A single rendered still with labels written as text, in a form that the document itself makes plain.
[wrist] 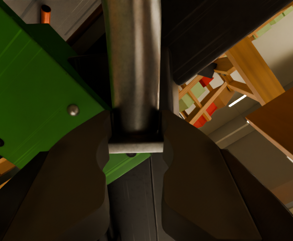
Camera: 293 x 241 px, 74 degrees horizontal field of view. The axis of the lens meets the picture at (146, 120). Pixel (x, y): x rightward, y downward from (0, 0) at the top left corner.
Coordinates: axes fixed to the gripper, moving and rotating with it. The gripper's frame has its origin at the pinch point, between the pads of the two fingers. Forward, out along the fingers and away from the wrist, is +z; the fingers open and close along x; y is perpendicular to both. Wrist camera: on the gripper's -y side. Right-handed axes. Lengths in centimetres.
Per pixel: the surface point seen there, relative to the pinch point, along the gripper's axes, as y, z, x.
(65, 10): -3, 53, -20
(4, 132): 4.3, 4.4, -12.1
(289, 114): 19, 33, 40
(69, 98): 1.0, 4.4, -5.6
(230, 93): 157, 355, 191
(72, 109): 1.8, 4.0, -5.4
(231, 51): 12, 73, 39
